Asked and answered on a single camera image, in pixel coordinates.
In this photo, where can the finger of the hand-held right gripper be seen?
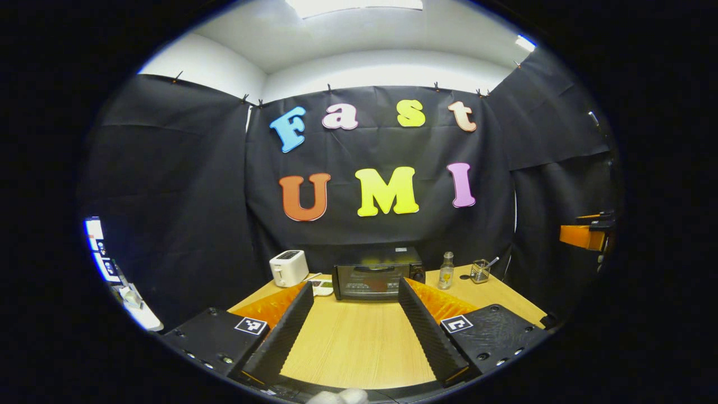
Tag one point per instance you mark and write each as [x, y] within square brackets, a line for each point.
[603, 220]
[583, 237]

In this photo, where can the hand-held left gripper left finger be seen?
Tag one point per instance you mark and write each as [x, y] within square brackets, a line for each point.
[283, 331]

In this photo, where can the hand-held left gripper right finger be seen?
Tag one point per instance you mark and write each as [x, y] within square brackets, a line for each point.
[426, 331]

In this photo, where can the black electric oven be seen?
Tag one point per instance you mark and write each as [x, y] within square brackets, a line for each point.
[373, 283]

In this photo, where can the clear glass bottle yellow label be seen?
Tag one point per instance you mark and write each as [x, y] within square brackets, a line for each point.
[446, 276]

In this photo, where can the white divided seasoning dish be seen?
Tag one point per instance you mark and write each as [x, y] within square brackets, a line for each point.
[322, 288]

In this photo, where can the white toaster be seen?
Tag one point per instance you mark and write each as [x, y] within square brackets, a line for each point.
[289, 269]

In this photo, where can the white furniture edge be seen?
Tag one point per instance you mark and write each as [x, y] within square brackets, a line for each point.
[140, 314]

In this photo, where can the black backdrop cloth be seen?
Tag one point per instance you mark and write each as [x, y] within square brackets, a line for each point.
[196, 196]

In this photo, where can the small ceiling light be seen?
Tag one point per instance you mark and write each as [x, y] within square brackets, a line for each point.
[525, 43]

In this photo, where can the lit computer screen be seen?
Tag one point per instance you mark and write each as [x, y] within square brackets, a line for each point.
[98, 247]

